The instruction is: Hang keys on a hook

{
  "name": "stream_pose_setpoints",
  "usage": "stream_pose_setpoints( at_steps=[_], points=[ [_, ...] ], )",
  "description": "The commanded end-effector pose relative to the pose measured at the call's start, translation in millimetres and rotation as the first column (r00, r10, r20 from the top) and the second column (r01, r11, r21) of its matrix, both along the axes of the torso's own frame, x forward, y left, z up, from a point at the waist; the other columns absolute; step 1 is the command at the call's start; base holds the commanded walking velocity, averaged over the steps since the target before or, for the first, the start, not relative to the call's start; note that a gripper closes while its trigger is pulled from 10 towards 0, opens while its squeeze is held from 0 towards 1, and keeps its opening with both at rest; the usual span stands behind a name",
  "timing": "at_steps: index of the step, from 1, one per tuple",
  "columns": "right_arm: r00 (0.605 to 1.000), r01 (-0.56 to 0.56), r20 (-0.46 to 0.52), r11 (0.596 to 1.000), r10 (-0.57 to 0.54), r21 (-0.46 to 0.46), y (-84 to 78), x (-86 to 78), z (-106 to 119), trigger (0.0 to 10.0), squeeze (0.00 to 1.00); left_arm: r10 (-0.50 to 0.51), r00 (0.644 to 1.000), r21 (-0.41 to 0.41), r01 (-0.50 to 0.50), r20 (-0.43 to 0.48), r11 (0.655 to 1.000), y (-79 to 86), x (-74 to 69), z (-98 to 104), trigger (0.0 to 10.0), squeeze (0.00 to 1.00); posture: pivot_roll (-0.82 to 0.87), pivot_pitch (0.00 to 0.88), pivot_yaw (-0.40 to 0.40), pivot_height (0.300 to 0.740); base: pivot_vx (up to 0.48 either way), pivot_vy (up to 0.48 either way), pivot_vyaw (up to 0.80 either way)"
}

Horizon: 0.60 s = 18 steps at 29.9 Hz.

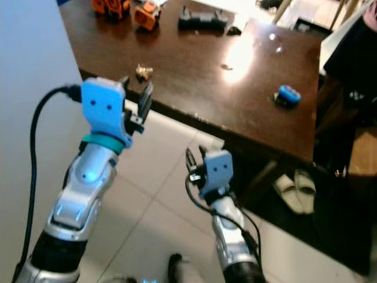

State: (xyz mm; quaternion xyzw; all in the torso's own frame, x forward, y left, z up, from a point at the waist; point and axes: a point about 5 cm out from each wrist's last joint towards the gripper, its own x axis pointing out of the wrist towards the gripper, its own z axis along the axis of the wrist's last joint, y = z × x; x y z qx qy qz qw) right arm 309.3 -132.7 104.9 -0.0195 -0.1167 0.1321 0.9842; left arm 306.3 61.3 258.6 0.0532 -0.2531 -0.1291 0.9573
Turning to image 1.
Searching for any blue and black key fob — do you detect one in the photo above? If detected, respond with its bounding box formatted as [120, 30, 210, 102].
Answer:
[274, 85, 302, 109]

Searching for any black charger dock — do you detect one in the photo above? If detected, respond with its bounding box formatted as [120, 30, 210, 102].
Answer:
[178, 6, 229, 34]

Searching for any black robot foot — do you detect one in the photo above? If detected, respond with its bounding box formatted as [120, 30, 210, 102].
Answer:
[167, 254, 185, 283]

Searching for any dark brown wooden table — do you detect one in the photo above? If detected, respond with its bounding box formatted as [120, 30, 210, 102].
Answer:
[59, 0, 323, 163]

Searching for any brass keys bunch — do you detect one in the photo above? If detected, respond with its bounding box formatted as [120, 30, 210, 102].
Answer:
[135, 65, 154, 82]

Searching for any black cloth garment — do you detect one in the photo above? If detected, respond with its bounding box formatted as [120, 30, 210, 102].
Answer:
[313, 15, 377, 172]

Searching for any orange and black device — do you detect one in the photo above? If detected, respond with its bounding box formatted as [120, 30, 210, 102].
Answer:
[92, 0, 131, 19]
[134, 1, 161, 32]

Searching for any white slipper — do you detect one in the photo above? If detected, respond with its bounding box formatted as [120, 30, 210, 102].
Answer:
[295, 169, 318, 214]
[273, 175, 302, 215]

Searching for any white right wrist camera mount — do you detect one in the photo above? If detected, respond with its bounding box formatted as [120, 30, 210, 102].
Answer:
[200, 150, 234, 199]

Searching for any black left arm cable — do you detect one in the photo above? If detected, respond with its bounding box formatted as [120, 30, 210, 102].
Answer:
[13, 84, 83, 282]

